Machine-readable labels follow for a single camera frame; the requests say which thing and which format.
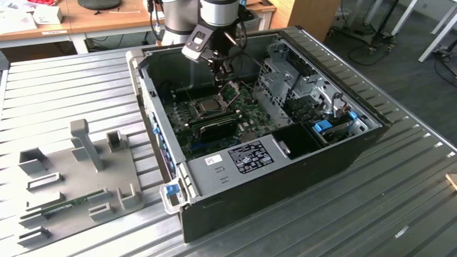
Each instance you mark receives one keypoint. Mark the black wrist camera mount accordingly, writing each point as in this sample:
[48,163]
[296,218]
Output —
[248,18]

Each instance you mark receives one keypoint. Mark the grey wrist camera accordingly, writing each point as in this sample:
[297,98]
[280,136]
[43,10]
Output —
[196,42]

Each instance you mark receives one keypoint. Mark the green RAM stick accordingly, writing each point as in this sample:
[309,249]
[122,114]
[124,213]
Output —
[76,200]

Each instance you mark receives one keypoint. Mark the black PC case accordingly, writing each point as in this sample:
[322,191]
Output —
[268,192]

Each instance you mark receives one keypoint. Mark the wooden cabinet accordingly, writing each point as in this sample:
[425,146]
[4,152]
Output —
[310,16]

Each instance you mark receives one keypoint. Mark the blue case latch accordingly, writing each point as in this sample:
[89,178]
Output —
[170,190]

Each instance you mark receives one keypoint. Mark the grey power supply unit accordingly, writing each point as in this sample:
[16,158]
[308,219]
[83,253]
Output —
[213,178]

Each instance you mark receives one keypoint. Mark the wooden block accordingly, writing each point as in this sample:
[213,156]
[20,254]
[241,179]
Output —
[452,182]

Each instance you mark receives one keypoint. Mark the black expansion card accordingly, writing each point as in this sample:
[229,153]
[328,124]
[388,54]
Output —
[217,132]

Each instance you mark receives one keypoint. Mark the white cardboard box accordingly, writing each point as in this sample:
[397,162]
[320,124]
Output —
[48,15]

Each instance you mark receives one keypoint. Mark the silver CPU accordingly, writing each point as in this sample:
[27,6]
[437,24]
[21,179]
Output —
[208,106]

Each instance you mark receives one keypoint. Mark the CPU socket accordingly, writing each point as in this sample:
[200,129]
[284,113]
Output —
[196,113]

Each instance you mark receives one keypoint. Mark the black wheeled stand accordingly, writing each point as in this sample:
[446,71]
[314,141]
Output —
[376,40]

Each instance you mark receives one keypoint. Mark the wooden office desk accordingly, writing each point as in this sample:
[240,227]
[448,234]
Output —
[117,18]
[48,27]

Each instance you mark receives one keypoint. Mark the white table frame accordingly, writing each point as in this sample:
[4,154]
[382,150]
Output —
[405,16]
[438,41]

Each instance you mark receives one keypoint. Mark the white paper stack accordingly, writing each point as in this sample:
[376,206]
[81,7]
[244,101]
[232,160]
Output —
[16,20]

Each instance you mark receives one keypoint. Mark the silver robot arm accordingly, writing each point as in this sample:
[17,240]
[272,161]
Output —
[217,13]

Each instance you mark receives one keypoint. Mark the green motherboard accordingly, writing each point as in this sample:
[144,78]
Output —
[252,117]

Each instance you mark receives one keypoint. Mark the metal drive cage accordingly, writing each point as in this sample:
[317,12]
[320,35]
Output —
[274,80]

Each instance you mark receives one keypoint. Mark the dark round disc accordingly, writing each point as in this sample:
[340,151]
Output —
[100,4]

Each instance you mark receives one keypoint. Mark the hard disk in blue carrier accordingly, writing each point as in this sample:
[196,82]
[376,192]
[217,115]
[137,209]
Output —
[321,125]

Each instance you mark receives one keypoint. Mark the grey parts rack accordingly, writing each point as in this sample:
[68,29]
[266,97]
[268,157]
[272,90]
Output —
[81,184]

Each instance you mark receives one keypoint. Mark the red items pack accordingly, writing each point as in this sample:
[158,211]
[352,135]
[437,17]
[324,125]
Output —
[39,2]

